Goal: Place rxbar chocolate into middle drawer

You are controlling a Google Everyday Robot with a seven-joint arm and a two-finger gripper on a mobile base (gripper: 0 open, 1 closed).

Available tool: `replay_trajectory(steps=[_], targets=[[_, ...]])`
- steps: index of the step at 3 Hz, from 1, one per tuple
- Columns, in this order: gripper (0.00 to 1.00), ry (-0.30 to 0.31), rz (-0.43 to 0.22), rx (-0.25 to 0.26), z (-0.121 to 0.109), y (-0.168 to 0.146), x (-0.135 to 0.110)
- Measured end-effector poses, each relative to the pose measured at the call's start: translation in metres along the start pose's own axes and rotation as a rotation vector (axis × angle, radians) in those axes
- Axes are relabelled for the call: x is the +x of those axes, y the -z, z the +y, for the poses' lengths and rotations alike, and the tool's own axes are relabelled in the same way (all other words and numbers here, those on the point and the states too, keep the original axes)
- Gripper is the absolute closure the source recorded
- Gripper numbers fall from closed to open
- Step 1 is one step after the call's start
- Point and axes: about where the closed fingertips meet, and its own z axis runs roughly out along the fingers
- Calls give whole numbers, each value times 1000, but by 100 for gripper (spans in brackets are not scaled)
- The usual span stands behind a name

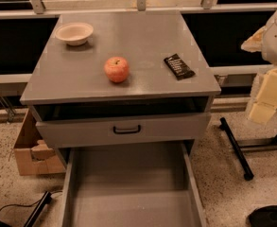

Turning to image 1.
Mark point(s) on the red apple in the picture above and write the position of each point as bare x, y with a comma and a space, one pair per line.
117, 69

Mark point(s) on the black rxbar chocolate bar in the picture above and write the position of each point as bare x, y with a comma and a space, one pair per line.
178, 67

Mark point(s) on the white paper bowl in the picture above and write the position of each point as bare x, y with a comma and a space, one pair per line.
74, 34

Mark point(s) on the cardboard box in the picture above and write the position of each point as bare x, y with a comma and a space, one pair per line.
33, 156

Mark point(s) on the grey drawer cabinet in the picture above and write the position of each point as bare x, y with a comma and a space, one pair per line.
70, 83

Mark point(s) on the black metal stand base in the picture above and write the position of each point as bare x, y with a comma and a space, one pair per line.
239, 146

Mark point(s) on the open grey drawer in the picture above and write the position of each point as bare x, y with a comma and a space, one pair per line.
135, 185

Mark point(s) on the grey closed drawer front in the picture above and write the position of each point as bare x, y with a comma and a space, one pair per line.
99, 131

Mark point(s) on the metal window railing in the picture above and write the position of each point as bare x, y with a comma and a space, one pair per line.
138, 0

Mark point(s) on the black drawer handle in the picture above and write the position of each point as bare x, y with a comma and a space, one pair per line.
134, 130

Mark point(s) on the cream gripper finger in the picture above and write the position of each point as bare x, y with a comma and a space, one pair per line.
263, 102
254, 42

